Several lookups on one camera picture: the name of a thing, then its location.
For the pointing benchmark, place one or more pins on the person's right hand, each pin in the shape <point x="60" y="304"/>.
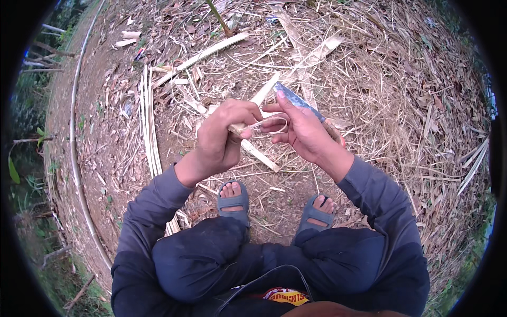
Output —
<point x="307" y="132"/>

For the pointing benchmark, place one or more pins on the person's left hand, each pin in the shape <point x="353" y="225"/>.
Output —
<point x="220" y="138"/>

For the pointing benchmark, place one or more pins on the pale split bamboo stick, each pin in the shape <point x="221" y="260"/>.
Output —
<point x="263" y="92"/>

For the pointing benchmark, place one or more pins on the curled thin bamboo shaving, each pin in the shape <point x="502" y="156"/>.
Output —
<point x="277" y="119"/>

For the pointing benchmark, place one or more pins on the short pale bamboo piece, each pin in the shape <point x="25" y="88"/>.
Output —
<point x="259" y="155"/>

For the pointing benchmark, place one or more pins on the bundle of thin bamboo strips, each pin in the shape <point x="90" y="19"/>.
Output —
<point x="149" y="126"/>

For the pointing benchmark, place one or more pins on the wide dry bamboo sheath strips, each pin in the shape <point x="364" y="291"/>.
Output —
<point x="303" y="55"/>

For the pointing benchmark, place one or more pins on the long split bamboo slat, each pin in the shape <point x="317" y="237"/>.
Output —
<point x="202" y="55"/>

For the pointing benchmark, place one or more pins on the red blue litter wrapper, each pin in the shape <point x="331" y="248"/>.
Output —
<point x="139" y="53"/>

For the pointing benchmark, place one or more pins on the green bamboo stalk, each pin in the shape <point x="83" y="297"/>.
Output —
<point x="220" y="18"/>

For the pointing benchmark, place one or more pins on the person's legs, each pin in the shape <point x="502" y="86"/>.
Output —
<point x="198" y="257"/>

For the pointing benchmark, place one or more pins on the pale bamboo sheath pieces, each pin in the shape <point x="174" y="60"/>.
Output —
<point x="128" y="39"/>

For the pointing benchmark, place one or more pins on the long curved bamboo pole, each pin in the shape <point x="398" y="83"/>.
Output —
<point x="75" y="158"/>

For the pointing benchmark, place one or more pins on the yellow red printed packet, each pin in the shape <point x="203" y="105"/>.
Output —
<point x="287" y="296"/>

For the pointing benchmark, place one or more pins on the person's body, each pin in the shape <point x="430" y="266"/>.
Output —
<point x="134" y="285"/>

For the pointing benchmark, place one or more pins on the loose pale bamboo strips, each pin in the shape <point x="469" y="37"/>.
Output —
<point x="475" y="162"/>

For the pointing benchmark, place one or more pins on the bare grey branches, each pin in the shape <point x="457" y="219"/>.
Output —
<point x="49" y="49"/>

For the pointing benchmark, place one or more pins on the fallen brown branch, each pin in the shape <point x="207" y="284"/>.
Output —
<point x="79" y="294"/>

